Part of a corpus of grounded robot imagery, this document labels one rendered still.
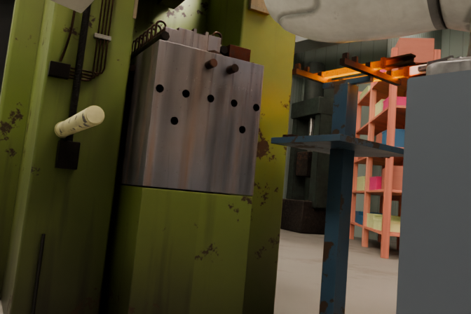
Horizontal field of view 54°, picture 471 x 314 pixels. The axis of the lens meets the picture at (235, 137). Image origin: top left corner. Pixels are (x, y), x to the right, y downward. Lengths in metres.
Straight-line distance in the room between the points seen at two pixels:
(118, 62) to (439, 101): 1.27
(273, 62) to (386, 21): 1.34
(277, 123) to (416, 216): 1.42
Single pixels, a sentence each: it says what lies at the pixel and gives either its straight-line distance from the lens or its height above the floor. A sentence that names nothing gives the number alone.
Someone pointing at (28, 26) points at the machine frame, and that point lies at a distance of 2.03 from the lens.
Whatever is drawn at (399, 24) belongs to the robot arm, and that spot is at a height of 0.68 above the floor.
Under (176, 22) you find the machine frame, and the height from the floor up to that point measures 1.19.
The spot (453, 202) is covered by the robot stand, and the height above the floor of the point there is 0.48.
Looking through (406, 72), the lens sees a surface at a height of 0.93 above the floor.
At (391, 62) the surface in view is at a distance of 1.58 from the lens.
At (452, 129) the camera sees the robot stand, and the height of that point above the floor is 0.55.
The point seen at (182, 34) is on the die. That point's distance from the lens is 1.54.
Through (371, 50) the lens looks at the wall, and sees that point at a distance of 7.34.
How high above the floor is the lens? 0.48
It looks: 7 degrees up
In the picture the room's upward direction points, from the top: 5 degrees clockwise
